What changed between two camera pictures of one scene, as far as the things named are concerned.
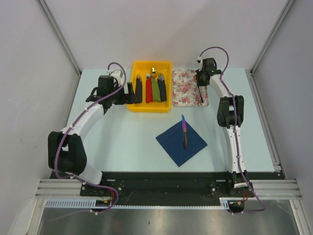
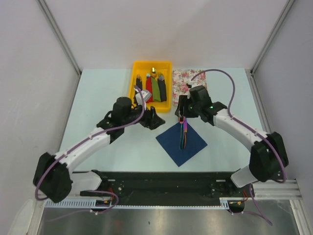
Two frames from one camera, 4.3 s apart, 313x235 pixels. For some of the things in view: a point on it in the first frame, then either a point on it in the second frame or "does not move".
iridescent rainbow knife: x=184 y=129 does not move
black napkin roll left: x=138 y=90 does not move
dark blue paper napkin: x=172 y=141 does not move
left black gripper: x=129 y=98 → x=151 y=120
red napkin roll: x=149 y=94 does not move
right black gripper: x=199 y=83 → x=183 y=102
